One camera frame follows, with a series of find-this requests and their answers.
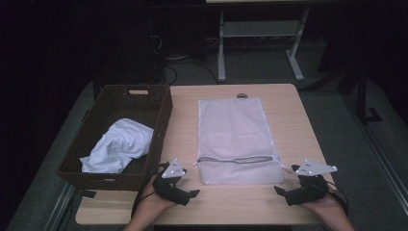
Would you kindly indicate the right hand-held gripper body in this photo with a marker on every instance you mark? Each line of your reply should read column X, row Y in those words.
column 309, row 192

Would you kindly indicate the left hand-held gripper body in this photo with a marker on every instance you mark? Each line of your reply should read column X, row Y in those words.
column 166, row 189

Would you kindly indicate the white garment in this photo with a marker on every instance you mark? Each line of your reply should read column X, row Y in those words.
column 118, row 144

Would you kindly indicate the white mesh laundry bag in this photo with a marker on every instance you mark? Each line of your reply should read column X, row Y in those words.
column 237, row 128

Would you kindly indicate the brown woven basket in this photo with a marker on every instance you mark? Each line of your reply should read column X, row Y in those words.
column 128, row 106

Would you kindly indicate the person's left hand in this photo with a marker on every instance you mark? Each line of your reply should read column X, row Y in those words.
column 152, row 203

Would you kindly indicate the person's right hand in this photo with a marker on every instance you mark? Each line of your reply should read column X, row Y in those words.
column 330, row 207

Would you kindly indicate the dark grey tape piece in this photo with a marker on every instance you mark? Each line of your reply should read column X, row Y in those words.
column 88, row 193

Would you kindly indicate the black metal stand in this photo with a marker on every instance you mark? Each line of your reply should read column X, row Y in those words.
column 362, row 96

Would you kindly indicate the desk with white metal legs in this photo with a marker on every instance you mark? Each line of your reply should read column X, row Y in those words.
column 221, row 64

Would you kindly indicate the metal floor rail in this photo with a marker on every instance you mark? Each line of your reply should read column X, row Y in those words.
column 385, row 160
column 61, row 205

